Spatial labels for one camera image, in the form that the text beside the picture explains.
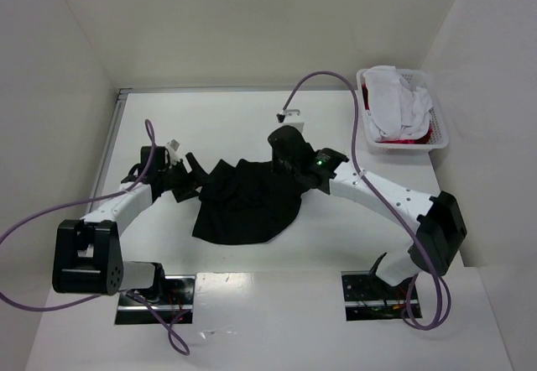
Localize black t shirt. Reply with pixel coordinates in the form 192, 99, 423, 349
192, 159, 307, 246

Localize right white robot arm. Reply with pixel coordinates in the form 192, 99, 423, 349
268, 125, 467, 286

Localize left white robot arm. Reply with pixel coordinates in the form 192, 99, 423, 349
52, 146, 211, 300

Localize white t shirt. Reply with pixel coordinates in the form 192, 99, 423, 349
363, 66, 432, 140

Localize white plastic basket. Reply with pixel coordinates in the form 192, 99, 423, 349
357, 68, 449, 154

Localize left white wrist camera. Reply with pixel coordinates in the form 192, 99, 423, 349
165, 138, 183, 168

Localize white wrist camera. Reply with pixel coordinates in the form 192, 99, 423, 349
165, 138, 183, 168
275, 109, 305, 138

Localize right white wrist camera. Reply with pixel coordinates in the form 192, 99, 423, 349
275, 109, 305, 138

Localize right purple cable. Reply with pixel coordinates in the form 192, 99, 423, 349
281, 70, 451, 330

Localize purple cable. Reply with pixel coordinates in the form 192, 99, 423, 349
0, 118, 190, 356
281, 70, 451, 330

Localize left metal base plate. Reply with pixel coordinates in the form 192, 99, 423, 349
114, 275, 196, 326

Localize metal base plate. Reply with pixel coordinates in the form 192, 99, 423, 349
114, 275, 196, 326
341, 272, 410, 321

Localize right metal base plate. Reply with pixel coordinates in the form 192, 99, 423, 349
341, 272, 410, 321

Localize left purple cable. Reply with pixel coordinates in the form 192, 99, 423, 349
0, 118, 190, 356

